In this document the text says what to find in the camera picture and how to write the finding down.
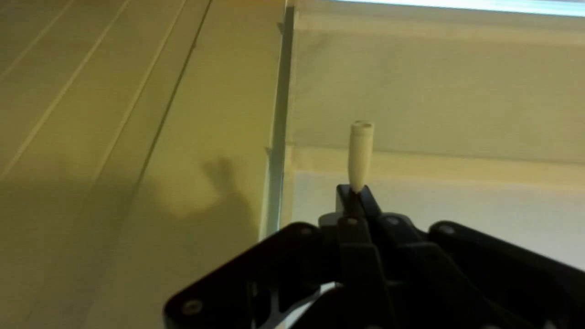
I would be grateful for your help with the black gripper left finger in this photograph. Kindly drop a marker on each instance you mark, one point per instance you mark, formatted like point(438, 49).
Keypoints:
point(359, 275)

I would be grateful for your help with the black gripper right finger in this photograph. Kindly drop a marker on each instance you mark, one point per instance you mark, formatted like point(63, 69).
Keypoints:
point(463, 275)

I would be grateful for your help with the white fabric window blinds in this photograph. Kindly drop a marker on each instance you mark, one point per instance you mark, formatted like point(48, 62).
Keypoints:
point(458, 98)

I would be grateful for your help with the grey window side rail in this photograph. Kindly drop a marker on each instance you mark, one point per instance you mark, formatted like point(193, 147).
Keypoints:
point(279, 135)

